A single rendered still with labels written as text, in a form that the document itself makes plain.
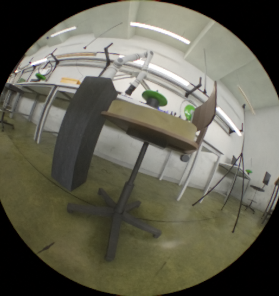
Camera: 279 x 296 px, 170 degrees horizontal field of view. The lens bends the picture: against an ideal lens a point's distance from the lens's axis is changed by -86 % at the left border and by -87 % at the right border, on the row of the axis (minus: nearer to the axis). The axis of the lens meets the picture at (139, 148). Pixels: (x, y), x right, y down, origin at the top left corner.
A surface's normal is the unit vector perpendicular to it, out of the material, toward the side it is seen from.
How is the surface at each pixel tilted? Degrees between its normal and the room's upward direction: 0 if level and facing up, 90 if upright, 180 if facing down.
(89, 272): 0
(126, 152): 90
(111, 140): 90
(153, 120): 90
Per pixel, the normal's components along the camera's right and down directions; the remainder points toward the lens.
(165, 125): -0.19, -0.06
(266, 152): -0.92, -0.36
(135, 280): 0.37, -0.93
